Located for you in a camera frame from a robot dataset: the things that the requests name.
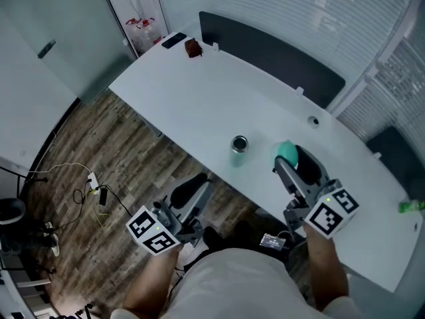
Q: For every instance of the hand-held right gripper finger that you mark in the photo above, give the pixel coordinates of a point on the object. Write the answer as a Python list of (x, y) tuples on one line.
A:
[(293, 184), (312, 168)]

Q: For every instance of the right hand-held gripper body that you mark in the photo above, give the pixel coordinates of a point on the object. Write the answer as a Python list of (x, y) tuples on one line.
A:
[(328, 214)]

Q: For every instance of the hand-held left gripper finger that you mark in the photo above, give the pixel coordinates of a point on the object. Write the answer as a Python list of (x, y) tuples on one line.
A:
[(199, 204), (187, 191)]

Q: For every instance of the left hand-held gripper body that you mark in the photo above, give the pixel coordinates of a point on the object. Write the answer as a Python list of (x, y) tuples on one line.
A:
[(149, 231)]

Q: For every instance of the teal round disc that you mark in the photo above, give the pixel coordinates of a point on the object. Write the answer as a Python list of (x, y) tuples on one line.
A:
[(285, 151)]

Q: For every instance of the person's right forearm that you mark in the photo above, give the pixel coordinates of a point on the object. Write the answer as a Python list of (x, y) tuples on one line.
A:
[(327, 271)]

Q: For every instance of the person's left forearm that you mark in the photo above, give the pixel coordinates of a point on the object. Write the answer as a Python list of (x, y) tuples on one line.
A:
[(152, 277)]

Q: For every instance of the person's left leg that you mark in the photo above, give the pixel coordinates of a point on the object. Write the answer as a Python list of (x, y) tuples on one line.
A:
[(216, 241)]

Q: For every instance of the person's leg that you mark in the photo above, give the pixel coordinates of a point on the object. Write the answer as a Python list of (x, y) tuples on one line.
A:
[(216, 241), (247, 233)]

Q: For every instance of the person's right leg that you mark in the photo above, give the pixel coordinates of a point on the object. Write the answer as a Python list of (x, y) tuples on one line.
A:
[(247, 233)]

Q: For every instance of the black power adapter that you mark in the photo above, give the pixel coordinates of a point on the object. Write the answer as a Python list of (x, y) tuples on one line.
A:
[(103, 196)]

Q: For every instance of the black device with screen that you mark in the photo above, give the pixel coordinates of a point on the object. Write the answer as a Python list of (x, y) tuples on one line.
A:
[(273, 242)]

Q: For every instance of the white desk leg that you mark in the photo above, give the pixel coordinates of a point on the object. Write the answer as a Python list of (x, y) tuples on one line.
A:
[(152, 126)]

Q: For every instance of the white power strip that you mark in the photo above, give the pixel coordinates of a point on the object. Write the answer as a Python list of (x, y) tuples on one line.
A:
[(93, 183)]

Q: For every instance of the green plastic bottle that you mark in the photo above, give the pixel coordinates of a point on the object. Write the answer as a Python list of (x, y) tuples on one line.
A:
[(411, 207)]

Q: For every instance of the dark grey desk divider panel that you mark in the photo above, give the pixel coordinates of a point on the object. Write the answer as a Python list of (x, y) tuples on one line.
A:
[(395, 158), (265, 55)]

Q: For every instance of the person's white shirt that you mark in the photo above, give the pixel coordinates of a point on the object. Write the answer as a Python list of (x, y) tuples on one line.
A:
[(235, 287)]

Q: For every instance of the white window blinds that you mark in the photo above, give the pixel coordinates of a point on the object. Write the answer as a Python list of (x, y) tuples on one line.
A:
[(388, 95), (282, 12)]

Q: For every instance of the black office chair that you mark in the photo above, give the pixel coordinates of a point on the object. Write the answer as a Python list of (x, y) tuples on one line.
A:
[(76, 312)]

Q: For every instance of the grey round studio lamp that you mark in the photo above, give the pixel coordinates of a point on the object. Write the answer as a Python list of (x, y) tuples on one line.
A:
[(11, 211)]

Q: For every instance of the black light stand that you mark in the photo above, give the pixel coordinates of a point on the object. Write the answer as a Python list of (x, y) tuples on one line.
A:
[(20, 175)]

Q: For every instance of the dark red wallet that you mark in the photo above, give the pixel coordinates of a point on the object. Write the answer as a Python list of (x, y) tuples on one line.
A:
[(193, 48)]

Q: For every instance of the black smartphone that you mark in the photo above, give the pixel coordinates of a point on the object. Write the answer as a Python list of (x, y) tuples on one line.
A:
[(174, 40)]

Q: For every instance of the clear jug red cap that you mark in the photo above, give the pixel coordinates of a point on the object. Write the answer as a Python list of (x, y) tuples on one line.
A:
[(147, 32), (133, 35)]

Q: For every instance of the white water dispenser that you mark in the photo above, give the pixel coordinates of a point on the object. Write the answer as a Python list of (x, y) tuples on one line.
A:
[(146, 2)]

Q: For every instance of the white divider bracket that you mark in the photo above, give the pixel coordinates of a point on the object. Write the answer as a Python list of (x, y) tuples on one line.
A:
[(376, 155), (216, 46), (299, 91)]

